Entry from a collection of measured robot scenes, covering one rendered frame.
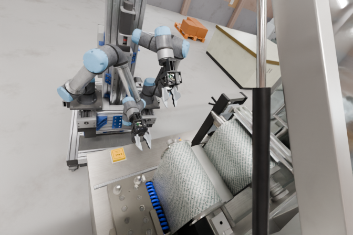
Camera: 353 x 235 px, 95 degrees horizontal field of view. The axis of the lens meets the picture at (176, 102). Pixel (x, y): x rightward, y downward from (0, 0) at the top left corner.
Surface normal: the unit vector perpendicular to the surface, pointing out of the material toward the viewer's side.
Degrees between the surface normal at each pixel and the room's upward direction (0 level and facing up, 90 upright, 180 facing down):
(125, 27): 90
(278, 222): 90
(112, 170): 0
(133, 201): 0
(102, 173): 0
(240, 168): 92
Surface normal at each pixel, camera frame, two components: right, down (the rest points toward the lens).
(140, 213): 0.31, -0.73
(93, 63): -0.22, 0.47
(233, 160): -0.85, 0.11
